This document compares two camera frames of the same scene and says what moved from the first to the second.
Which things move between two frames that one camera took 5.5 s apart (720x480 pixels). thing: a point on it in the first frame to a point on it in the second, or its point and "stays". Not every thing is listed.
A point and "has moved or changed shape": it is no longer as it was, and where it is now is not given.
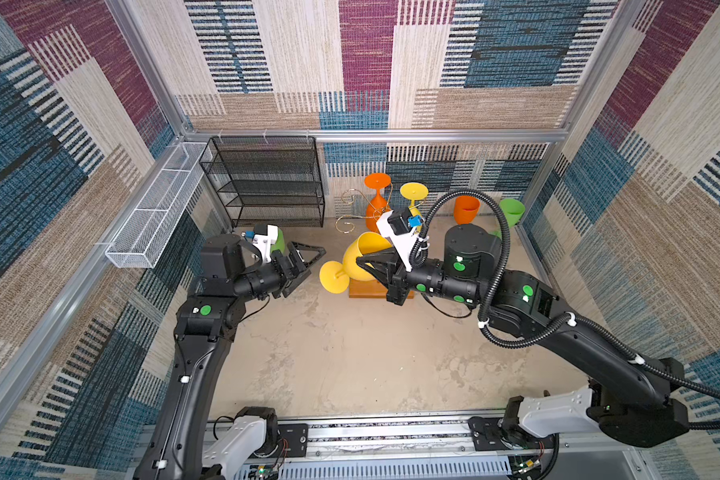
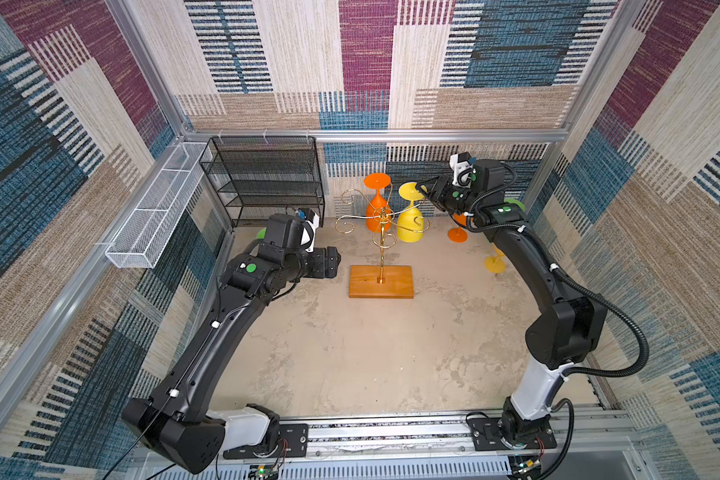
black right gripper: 385,262 to 438,190
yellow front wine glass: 335,276 has moved or changed shape
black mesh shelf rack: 267,181 stays
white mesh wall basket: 140,236 stays
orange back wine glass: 377,206 stays
